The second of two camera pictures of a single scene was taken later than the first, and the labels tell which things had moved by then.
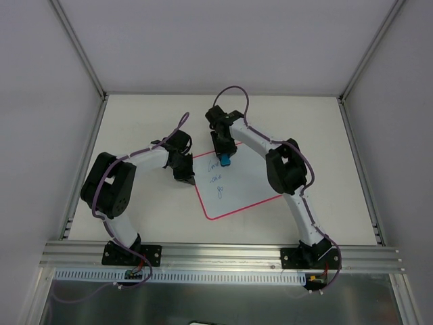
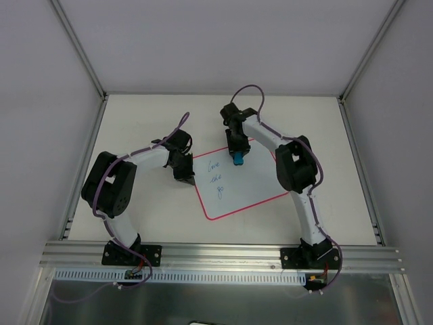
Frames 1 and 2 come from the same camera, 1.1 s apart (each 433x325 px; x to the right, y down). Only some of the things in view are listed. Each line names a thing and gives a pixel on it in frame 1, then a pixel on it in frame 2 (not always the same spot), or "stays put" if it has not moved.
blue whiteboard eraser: x=225 y=160 -> x=238 y=158
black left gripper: x=184 y=172 stays put
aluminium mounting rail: x=87 y=256 stays put
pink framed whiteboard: x=224 y=191 stays put
